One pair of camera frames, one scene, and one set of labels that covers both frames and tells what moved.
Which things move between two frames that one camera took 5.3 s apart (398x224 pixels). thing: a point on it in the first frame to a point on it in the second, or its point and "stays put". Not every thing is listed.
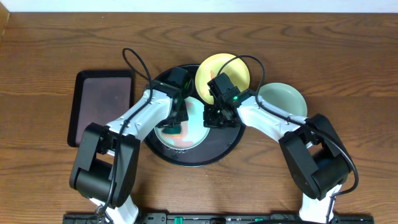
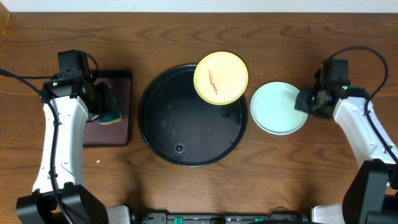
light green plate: (193, 133) to (272, 107)
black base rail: (224, 218) stays put
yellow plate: (236, 71) stays put
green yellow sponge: (173, 132) to (109, 119)
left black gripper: (184, 114) to (111, 100)
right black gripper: (209, 121) to (301, 104)
